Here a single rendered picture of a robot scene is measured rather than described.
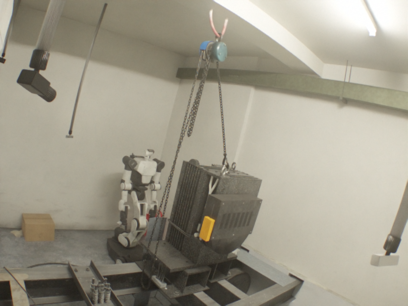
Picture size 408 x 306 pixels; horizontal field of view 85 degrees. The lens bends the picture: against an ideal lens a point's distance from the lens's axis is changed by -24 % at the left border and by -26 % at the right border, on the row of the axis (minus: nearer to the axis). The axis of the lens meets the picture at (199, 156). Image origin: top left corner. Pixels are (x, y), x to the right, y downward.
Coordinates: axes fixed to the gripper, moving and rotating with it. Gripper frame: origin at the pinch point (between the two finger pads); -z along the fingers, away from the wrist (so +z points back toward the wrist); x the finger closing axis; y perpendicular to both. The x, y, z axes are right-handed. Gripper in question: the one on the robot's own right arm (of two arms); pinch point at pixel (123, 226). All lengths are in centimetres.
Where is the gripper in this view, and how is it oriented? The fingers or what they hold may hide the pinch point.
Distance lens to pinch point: 334.9
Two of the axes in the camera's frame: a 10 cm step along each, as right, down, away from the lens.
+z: 0.9, -10.0, 0.1
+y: 6.6, 0.7, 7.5
